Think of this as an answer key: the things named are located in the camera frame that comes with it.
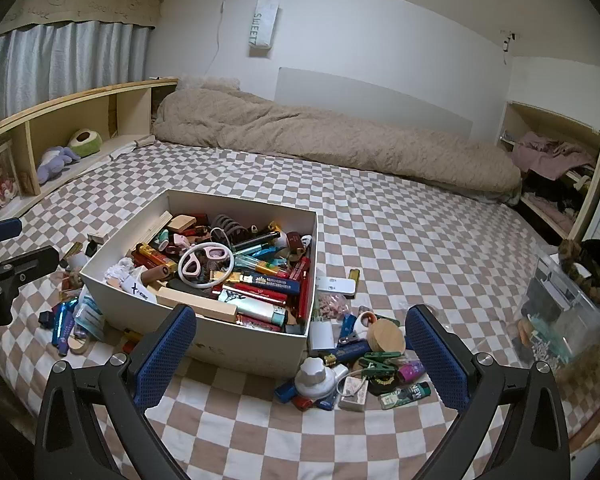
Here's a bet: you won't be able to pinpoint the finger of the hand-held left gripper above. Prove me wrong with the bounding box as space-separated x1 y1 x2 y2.
0 246 61 287
0 217 22 247

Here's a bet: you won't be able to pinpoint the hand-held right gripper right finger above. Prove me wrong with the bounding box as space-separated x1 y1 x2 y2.
405 304 571 480

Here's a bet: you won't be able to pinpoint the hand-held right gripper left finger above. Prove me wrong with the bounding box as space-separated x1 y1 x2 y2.
34 304 197 480

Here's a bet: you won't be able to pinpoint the white cardboard box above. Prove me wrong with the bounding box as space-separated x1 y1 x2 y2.
79 189 320 378

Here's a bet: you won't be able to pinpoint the small purple bottle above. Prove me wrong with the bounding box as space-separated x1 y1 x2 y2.
397 362 426 383

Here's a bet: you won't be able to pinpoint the green printed packet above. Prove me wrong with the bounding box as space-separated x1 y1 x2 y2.
380 382 432 409

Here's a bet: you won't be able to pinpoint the round wooden lid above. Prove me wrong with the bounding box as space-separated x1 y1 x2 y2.
367 319 406 356

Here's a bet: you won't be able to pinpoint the long pale wooden block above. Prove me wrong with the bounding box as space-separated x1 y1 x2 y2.
155 287 238 323

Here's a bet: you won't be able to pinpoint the black round tin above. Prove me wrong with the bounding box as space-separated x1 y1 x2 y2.
367 374 397 396

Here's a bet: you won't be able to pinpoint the blue tube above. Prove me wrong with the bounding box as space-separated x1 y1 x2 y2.
51 297 79 357

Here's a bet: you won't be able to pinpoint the blue box with gold print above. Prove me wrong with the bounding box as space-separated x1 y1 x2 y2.
336 339 372 364

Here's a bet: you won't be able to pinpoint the purple plush toy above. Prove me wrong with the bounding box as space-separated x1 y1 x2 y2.
36 146 81 184

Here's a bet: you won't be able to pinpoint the blue nail clipper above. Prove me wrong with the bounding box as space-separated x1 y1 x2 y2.
337 315 361 343

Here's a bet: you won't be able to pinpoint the small white box with loop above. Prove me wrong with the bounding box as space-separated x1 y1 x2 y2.
337 376 369 412

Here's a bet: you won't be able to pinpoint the white charger cube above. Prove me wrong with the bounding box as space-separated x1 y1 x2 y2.
307 325 338 356

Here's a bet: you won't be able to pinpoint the bag of pink beads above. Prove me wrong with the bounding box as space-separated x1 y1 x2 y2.
317 294 348 321

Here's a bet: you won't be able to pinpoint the checkered bed blanket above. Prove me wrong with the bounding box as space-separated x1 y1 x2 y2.
0 137 600 480

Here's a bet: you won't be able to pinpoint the white round knob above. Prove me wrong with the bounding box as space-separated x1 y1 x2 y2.
299 357 351 401

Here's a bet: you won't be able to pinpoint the white flat packet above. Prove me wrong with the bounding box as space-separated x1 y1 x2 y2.
316 276 357 297

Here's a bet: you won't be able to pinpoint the pile of assorted small objects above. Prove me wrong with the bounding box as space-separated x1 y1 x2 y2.
102 209 313 335

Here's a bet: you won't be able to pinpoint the green avocado plush toy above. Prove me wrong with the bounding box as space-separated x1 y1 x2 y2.
67 128 103 157

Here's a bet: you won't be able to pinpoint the blue lighter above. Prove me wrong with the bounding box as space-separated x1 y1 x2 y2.
275 380 306 403

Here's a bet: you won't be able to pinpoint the clear plastic storage bin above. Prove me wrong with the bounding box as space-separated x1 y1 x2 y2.
512 254 600 368

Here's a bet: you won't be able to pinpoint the brown coil hair claw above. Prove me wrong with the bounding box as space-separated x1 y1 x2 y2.
210 214 253 241

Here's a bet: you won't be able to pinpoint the wooden bedside shelf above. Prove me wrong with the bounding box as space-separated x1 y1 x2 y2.
0 77 178 223

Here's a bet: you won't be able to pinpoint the camouflage cloth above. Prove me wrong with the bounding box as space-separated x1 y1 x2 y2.
557 239 600 318

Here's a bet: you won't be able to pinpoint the grey curtain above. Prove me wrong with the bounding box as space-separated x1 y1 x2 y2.
0 20 153 133

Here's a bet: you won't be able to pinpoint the dark clothes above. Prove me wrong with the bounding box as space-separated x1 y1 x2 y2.
522 175 591 216

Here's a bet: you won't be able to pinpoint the pink clothes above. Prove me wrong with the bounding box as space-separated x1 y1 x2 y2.
512 131 596 178

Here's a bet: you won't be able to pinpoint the beige duvet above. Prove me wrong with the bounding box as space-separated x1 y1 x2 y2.
151 77 523 206

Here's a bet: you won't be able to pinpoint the beige printed valance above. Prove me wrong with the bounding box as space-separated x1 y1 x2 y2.
0 0 163 38

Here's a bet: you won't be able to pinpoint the white hanging paper bag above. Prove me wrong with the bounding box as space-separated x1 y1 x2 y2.
247 0 281 58

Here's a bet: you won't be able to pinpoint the white ring with pink goggles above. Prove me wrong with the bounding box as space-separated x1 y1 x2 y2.
177 241 236 288

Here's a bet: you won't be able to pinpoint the grey wall panel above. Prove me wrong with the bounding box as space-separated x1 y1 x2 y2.
276 66 474 137

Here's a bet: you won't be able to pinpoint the white hanging cable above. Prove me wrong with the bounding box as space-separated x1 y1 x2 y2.
207 0 231 78

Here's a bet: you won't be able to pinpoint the small wall fixture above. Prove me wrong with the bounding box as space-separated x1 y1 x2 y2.
501 30 517 66

